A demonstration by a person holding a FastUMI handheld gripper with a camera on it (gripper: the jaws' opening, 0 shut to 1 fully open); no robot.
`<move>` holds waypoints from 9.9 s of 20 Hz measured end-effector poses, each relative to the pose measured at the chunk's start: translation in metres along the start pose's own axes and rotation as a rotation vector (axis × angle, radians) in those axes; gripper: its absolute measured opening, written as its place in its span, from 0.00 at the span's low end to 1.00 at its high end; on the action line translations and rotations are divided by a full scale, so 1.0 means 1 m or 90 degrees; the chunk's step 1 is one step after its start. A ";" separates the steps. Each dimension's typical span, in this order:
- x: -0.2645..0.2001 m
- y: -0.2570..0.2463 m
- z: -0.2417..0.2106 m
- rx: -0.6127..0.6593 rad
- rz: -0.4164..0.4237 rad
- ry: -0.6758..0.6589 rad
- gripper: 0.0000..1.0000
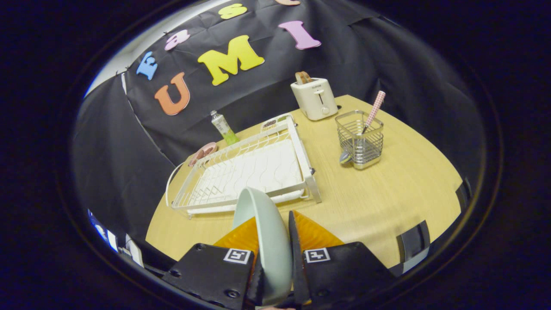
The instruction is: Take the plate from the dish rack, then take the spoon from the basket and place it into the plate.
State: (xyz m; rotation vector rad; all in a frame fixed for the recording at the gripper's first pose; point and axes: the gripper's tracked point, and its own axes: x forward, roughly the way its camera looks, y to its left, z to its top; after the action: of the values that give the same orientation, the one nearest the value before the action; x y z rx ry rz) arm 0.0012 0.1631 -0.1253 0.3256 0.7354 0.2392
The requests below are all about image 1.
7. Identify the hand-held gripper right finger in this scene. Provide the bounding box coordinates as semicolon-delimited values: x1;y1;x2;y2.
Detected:
288;210;399;307

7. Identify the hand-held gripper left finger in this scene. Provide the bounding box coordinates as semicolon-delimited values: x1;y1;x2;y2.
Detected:
161;217;264;310

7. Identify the pale green plate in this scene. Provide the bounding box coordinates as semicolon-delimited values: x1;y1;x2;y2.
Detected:
232;187;293;306

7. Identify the white wire dish rack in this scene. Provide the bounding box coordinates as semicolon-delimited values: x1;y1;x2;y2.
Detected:
166;113;322;219

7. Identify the metal wire basket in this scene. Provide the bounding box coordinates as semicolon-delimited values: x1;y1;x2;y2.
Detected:
335;110;384;170

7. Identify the spoon with pink checked handle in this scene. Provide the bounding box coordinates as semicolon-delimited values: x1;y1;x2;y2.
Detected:
339;90;386;165

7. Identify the pink plate with food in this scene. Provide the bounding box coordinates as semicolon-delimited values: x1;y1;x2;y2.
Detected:
188;142;218;167

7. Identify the green liquid bottle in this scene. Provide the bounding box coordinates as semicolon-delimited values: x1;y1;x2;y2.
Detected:
210;110;240;146

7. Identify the white tray with food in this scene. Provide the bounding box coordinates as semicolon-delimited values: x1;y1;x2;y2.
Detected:
260;113;293;132

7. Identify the white toaster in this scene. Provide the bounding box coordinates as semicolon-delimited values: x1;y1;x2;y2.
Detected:
290;77;339;121

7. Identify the black backdrop cloth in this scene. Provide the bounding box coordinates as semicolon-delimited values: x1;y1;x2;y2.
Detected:
71;0;483;242

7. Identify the black table edge bracket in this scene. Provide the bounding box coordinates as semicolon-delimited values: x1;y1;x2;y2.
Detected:
396;220;431;276
456;179;473;211

